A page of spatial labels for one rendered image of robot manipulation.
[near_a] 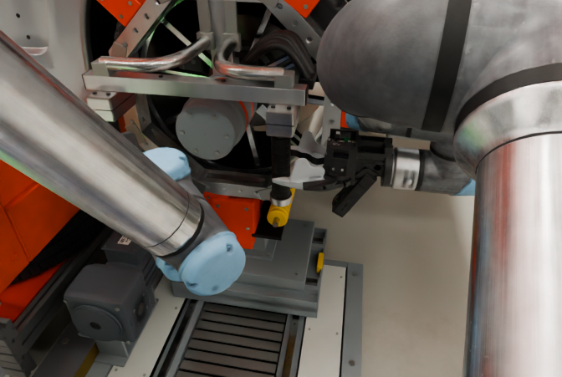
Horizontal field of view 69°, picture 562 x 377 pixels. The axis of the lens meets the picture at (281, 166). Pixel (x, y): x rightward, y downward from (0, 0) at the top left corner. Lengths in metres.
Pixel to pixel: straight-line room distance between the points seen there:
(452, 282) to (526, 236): 1.57
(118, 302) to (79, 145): 0.84
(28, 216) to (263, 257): 0.71
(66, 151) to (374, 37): 0.24
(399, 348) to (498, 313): 1.33
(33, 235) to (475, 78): 1.05
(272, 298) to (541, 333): 1.24
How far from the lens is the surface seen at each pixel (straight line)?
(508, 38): 0.29
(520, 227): 0.23
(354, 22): 0.31
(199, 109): 0.84
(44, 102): 0.35
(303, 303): 1.40
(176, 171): 0.55
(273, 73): 0.72
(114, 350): 1.44
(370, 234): 1.89
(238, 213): 1.14
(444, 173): 0.74
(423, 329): 1.61
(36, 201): 1.15
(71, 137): 0.36
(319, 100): 1.04
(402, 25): 0.29
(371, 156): 0.73
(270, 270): 1.40
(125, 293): 1.17
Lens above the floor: 1.26
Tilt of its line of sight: 33 degrees down
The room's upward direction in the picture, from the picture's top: straight up
